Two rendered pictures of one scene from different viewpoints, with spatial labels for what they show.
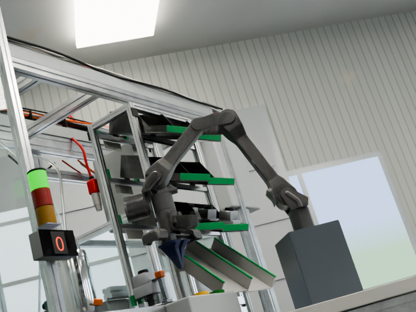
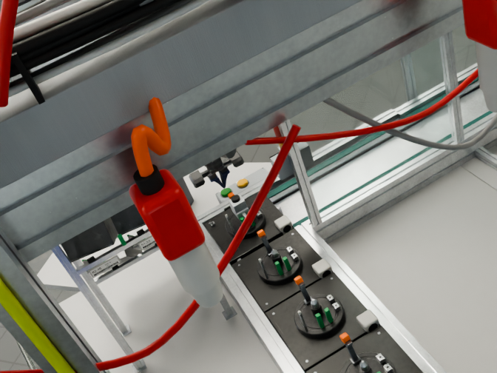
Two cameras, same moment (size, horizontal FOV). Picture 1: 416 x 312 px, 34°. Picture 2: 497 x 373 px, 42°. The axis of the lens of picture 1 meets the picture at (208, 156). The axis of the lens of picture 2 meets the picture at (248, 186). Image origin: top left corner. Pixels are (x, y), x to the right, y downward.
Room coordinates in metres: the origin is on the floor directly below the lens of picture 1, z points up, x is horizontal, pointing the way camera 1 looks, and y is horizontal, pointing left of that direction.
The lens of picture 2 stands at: (2.88, 1.55, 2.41)
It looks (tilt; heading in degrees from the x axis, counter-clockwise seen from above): 38 degrees down; 229
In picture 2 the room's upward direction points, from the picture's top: 22 degrees counter-clockwise
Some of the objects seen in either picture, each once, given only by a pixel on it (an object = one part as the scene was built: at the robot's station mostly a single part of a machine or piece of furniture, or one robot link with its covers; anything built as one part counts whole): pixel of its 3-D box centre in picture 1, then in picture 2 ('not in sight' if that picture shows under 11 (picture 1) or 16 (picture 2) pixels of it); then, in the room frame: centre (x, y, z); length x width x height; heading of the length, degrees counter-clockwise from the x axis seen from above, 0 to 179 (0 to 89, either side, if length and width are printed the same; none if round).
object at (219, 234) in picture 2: not in sight; (247, 226); (1.82, 0.26, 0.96); 0.24 x 0.24 x 0.02; 61
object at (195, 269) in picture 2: not in sight; (173, 193); (2.58, 1.10, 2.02); 0.13 x 0.08 x 0.23; 61
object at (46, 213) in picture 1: (46, 216); not in sight; (1.71, 0.45, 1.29); 0.05 x 0.05 x 0.05
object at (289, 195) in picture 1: (293, 200); not in sight; (1.77, -0.18, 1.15); 0.09 x 0.07 x 0.06; 3
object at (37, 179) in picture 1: (38, 181); not in sight; (1.71, 0.45, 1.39); 0.05 x 0.05 x 0.05
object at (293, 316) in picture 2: not in sight; (316, 308); (2.06, 0.69, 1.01); 0.24 x 0.24 x 0.13; 61
